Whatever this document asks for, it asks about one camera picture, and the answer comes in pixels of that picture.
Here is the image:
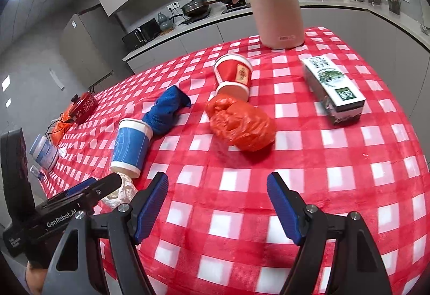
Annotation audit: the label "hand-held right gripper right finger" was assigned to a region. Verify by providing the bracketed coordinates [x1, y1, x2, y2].
[267, 172, 392, 295]

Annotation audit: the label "black microwave oven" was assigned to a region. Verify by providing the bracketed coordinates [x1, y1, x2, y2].
[121, 18, 161, 52]

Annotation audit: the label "white wrapper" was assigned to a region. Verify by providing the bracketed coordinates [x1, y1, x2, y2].
[101, 174, 138, 210]

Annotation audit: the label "black gas stove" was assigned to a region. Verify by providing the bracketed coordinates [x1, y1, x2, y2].
[222, 1, 252, 13]

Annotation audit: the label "red paper cup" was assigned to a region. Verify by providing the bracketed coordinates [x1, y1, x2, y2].
[214, 55, 252, 103]

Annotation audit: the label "green and white tea box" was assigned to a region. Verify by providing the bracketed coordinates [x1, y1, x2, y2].
[302, 55, 367, 126]

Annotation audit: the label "white jar with blue label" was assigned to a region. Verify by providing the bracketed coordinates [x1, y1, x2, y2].
[30, 134, 59, 170]

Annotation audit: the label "blue cloth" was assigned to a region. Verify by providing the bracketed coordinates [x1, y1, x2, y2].
[142, 86, 192, 136]

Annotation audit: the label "red checkered tablecloth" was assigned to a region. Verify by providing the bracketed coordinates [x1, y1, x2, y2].
[38, 26, 430, 295]

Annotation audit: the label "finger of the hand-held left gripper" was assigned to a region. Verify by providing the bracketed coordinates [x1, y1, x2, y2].
[82, 173, 123, 211]
[65, 177, 98, 198]

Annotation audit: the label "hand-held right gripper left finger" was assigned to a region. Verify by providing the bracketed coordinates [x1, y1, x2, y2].
[42, 172, 169, 295]

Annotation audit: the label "grey-blue vase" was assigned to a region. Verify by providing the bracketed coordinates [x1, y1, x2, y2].
[157, 12, 172, 31]

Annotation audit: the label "blue patterned paper cup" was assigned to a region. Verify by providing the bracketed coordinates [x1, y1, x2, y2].
[110, 118, 153, 179]

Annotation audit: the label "grey kitchen base cabinets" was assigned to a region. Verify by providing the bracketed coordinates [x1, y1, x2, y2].
[123, 0, 430, 75]

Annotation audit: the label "lidded frying pan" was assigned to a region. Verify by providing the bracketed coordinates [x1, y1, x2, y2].
[181, 0, 219, 17]

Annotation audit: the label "beige refrigerator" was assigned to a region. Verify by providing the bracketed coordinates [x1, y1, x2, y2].
[60, 13, 115, 94]

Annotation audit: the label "pink thermos jug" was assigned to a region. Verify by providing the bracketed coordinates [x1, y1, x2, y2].
[229, 0, 306, 50]

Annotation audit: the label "person's left forearm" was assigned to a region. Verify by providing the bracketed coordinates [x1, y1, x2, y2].
[25, 263, 46, 295]

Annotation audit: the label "orange-red plastic bag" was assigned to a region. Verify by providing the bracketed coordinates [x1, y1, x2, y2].
[206, 95, 276, 152]

